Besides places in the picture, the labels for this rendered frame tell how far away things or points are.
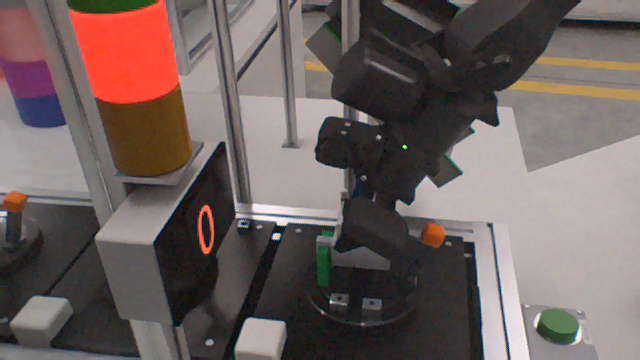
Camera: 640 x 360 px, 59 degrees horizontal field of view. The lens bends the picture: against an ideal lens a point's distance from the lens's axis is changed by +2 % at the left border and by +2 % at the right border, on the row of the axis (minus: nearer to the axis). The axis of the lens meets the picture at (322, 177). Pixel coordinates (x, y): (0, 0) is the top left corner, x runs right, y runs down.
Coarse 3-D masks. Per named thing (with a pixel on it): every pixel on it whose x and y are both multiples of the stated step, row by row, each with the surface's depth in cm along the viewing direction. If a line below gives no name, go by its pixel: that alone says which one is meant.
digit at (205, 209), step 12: (204, 192) 39; (192, 204) 37; (204, 204) 39; (216, 204) 41; (192, 216) 37; (204, 216) 39; (216, 216) 41; (192, 228) 37; (204, 228) 39; (216, 228) 42; (192, 240) 37; (204, 240) 39; (216, 240) 42; (204, 252) 39; (204, 264) 40
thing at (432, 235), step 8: (432, 224) 60; (408, 232) 60; (416, 232) 60; (424, 232) 60; (432, 232) 59; (440, 232) 59; (416, 240) 60; (424, 240) 59; (432, 240) 59; (440, 240) 59; (424, 248) 60; (432, 248) 60; (416, 256) 61; (424, 256) 61; (408, 264) 63; (416, 264) 62; (408, 272) 62; (416, 272) 62; (408, 280) 63
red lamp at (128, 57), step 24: (96, 24) 29; (120, 24) 30; (144, 24) 30; (168, 24) 32; (96, 48) 30; (120, 48) 30; (144, 48) 31; (168, 48) 32; (96, 72) 31; (120, 72) 31; (144, 72) 31; (168, 72) 32; (120, 96) 32; (144, 96) 32
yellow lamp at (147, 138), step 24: (96, 96) 33; (168, 96) 33; (120, 120) 32; (144, 120) 33; (168, 120) 33; (120, 144) 33; (144, 144) 33; (168, 144) 34; (120, 168) 35; (144, 168) 34; (168, 168) 35
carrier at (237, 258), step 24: (240, 240) 75; (264, 240) 75; (216, 264) 70; (240, 264) 71; (264, 264) 73; (216, 288) 67; (240, 288) 67; (192, 312) 64; (216, 312) 64; (240, 312) 64; (192, 336) 61; (216, 336) 61
